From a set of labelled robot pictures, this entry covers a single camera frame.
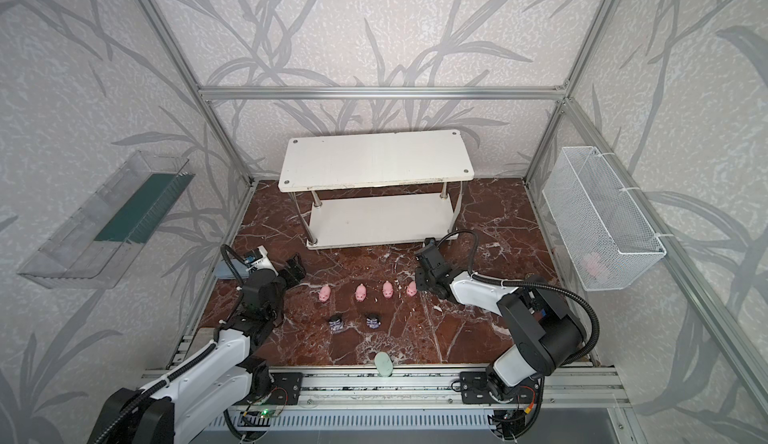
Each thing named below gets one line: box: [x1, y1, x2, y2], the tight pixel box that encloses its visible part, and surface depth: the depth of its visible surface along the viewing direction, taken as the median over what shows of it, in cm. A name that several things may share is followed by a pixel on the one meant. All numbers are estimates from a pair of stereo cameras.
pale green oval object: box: [374, 351, 393, 378], surface depth 77 cm
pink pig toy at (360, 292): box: [355, 283, 367, 303], surface depth 90 cm
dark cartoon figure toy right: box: [366, 313, 382, 329], surface depth 82 cm
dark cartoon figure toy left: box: [328, 314, 345, 333], surface depth 82 cm
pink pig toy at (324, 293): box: [318, 285, 331, 302], surface depth 90 cm
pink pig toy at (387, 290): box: [382, 280, 394, 299], surface depth 91 cm
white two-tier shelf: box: [278, 130, 475, 249], surface depth 82 cm
